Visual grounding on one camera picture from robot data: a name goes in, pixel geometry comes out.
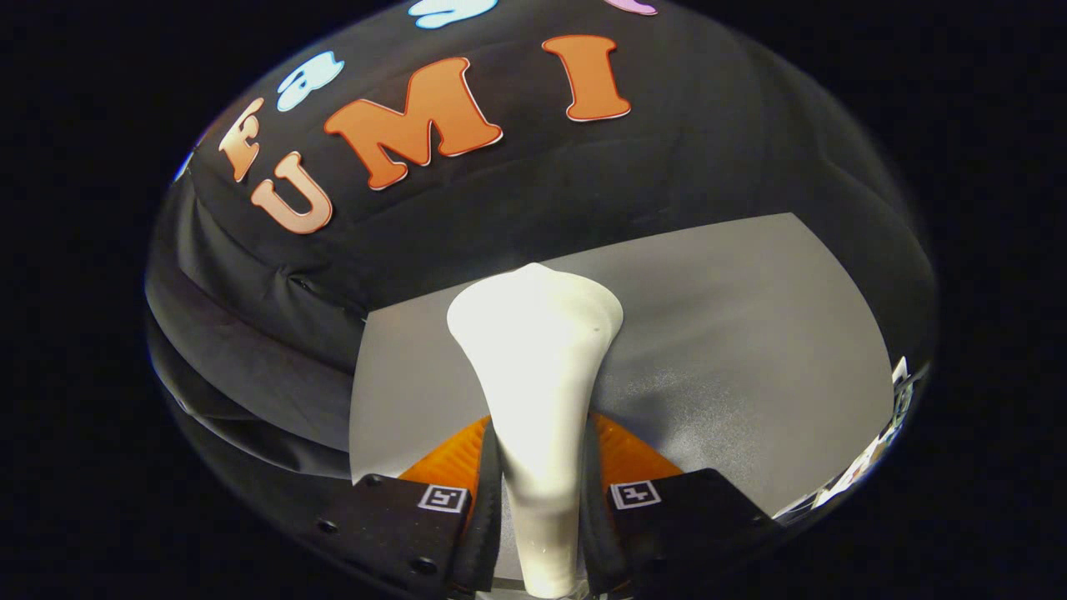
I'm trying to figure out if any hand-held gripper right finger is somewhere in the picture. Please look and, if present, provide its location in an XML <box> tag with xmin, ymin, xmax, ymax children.
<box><xmin>579</xmin><ymin>412</ymin><xmax>787</xmax><ymax>600</ymax></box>

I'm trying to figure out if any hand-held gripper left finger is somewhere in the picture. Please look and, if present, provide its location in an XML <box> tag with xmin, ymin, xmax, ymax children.
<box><xmin>297</xmin><ymin>414</ymin><xmax>506</xmax><ymax>600</ymax></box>

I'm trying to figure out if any grey cabinet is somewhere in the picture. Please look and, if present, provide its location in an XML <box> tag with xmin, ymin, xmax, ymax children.
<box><xmin>348</xmin><ymin>212</ymin><xmax>894</xmax><ymax>518</ymax></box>

